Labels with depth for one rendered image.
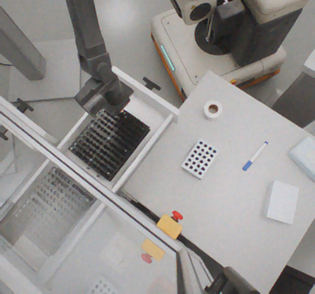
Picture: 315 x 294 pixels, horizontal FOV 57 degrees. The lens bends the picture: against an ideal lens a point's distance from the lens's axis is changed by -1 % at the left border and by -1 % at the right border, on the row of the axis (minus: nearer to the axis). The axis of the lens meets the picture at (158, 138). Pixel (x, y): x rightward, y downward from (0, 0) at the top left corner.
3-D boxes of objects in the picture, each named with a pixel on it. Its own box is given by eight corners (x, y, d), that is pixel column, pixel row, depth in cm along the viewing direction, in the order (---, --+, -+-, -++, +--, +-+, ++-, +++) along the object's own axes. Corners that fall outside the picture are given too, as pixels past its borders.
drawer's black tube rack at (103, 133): (112, 105, 107) (109, 98, 101) (151, 132, 104) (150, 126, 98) (74, 152, 103) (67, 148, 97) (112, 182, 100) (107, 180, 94)
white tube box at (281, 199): (269, 181, 105) (274, 180, 100) (293, 188, 104) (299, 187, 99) (261, 216, 102) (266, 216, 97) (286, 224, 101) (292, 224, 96)
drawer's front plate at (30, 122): (4, 98, 112) (-14, 86, 102) (59, 141, 107) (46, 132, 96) (1, 101, 112) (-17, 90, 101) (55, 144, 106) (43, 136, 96)
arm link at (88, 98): (106, 60, 71) (89, 51, 76) (71, 93, 69) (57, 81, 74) (129, 93, 80) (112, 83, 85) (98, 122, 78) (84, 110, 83)
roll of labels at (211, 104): (215, 124, 111) (216, 121, 107) (199, 114, 112) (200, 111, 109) (224, 110, 113) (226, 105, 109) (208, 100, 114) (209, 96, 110)
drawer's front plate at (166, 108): (118, 79, 112) (112, 65, 101) (180, 121, 106) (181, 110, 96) (115, 82, 111) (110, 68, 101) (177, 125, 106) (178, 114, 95)
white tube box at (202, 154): (199, 140, 110) (200, 137, 106) (218, 152, 108) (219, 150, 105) (181, 167, 108) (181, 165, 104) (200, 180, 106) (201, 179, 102)
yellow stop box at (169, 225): (166, 212, 96) (165, 211, 89) (183, 225, 95) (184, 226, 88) (157, 224, 95) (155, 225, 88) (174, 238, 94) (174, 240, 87)
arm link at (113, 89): (122, 78, 77) (107, 65, 78) (103, 96, 76) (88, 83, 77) (126, 89, 84) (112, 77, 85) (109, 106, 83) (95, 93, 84)
